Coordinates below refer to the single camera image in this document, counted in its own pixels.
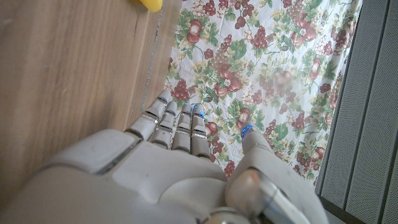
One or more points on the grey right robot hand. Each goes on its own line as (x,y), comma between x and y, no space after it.
(140,186)

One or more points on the yellow banana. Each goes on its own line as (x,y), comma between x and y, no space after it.
(152,4)

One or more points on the fruit print backdrop cloth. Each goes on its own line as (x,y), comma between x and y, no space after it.
(264,46)

